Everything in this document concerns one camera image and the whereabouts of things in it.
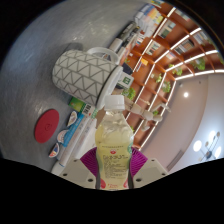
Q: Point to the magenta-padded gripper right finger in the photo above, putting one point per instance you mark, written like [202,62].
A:
[151,171]

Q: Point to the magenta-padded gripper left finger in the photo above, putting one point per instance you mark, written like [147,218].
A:
[76,171]

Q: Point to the clear bottle with yellow drink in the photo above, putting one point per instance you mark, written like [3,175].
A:
[114,140]

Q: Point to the flat round red coaster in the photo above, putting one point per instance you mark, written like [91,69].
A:
[46,126]

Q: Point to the wooden artist mannequin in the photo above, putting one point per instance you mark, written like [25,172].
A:
[146,115]

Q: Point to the branched ceiling lamp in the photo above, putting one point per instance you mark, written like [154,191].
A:
[208,148]

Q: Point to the small green and white box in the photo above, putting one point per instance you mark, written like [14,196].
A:
[80,106]

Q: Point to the round recessed ceiling light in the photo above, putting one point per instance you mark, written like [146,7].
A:
[185,94]

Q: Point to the white triangle-patterned mug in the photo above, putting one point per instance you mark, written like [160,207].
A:
[83,75]

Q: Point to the wooden shelf unit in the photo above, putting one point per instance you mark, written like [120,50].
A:
[173,50]

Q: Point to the dark stack of magazines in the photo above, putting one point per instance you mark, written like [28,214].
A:
[125,36]

